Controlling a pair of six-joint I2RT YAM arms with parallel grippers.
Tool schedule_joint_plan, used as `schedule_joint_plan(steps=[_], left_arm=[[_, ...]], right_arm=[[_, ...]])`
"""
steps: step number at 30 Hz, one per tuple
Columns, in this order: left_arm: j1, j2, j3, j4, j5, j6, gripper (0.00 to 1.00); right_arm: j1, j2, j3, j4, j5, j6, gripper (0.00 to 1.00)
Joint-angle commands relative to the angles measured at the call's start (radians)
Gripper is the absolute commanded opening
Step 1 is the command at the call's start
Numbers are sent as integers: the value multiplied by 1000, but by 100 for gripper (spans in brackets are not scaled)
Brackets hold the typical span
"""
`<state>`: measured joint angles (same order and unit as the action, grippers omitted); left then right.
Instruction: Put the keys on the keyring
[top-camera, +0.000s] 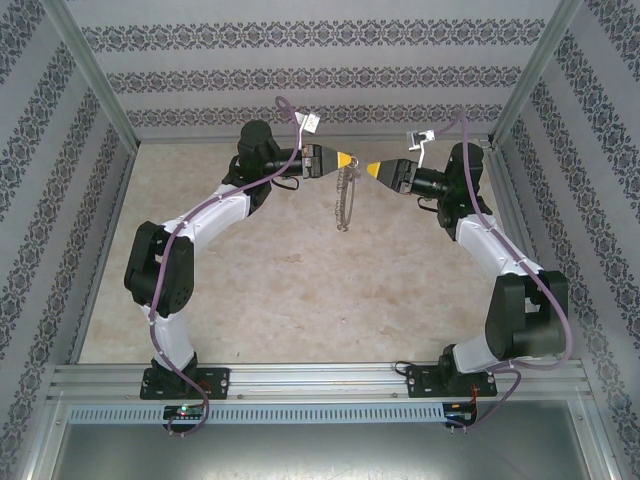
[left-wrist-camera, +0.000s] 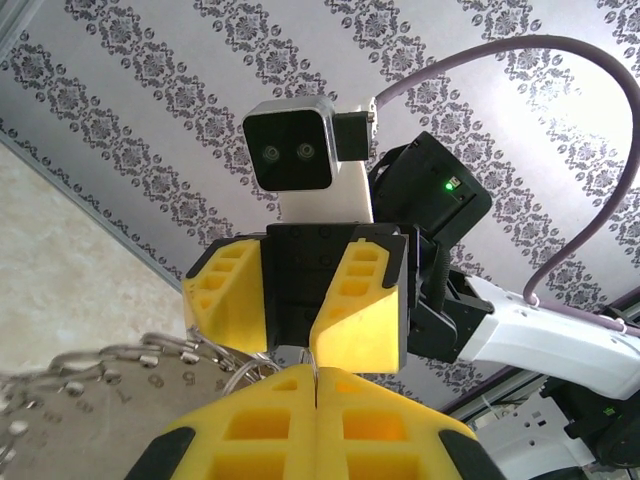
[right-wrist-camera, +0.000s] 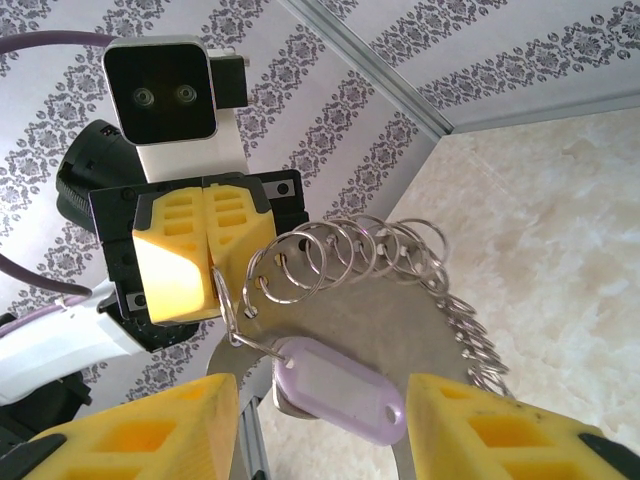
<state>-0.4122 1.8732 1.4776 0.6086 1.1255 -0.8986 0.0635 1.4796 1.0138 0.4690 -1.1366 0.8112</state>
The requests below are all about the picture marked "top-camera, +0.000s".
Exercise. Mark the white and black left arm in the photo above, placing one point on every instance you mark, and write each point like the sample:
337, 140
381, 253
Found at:
170, 335

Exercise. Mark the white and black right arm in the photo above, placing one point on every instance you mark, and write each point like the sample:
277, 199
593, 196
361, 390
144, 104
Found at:
515, 320

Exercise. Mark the small controller board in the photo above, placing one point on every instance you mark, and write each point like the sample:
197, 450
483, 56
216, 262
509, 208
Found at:
185, 411
457, 415

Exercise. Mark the grey sheet metal panel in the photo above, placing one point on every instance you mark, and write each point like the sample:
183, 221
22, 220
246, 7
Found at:
320, 452

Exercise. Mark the aluminium frame rail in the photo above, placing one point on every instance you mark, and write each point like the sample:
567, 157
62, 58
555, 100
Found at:
508, 200
118, 197
200, 138

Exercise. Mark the aluminium frame post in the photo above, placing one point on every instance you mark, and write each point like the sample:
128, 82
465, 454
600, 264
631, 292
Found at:
91, 65
534, 65

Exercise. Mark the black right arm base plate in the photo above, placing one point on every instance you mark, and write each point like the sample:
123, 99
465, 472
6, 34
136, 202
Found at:
420, 382

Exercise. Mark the wide aluminium mounting rail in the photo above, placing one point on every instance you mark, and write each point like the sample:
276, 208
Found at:
325, 382

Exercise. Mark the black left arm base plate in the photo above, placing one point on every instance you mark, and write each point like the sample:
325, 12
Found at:
217, 382

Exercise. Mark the aluminium frame strut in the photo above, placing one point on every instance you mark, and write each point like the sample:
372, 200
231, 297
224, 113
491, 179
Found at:
597, 440
37, 440

